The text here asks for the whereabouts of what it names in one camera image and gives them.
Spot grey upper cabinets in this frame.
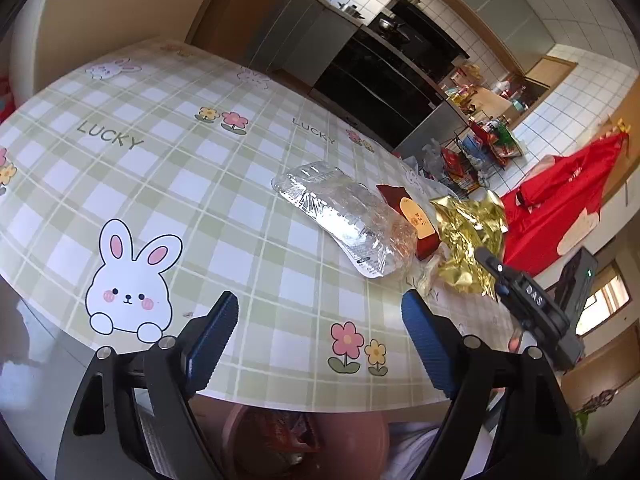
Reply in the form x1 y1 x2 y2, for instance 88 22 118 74
415 0 556 56

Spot grey lower cabinets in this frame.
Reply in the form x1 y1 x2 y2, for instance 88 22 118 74
240 0 361 86

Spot crumpled white plastic bags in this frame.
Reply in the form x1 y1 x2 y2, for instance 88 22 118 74
420 137 446 181

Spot pile of snack packets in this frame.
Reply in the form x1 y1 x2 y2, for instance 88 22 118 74
445 60 483 111

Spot black oven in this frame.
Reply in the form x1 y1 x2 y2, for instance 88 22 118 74
309 35 441 151

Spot black wire rack with snacks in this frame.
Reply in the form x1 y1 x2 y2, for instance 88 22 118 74
440 120 526 191

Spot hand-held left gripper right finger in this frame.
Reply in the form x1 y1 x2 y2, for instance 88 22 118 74
400 289 588 480

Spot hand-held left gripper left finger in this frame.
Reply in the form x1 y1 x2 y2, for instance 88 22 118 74
55 290 240 480

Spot cream plastic wrapper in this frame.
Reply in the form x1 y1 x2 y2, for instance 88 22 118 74
415 255 451 296

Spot cream refrigerator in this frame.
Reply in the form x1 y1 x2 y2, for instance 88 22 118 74
9 0 68 111

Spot grey cabinets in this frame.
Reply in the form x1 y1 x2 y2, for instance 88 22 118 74
415 0 556 56
240 0 361 86

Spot person's white clothing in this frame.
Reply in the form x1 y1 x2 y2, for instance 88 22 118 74
385 420 496 480

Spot wooden wall cabinet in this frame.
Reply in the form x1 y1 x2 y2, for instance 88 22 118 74
525 55 578 106

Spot red apron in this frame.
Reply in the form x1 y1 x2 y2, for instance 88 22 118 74
500 132 626 276

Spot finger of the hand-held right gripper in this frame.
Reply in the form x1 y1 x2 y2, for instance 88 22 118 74
474 246 521 302

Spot group of bottles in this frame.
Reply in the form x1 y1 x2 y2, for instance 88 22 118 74
492 77 528 111

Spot checkered bunny tablecloth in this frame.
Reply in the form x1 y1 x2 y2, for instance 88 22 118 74
0 37 531 413

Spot dark red box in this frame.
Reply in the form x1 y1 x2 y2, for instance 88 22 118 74
376 184 441 261

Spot pink plastic bin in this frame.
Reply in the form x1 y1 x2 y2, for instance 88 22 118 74
222 402 391 480

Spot clear plastic packaging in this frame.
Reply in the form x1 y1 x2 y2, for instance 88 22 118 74
271 160 418 279

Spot black range hood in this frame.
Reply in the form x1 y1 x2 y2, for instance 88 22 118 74
367 0 471 73

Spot gold foil wrapper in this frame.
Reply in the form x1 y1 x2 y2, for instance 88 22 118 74
429 191 508 301

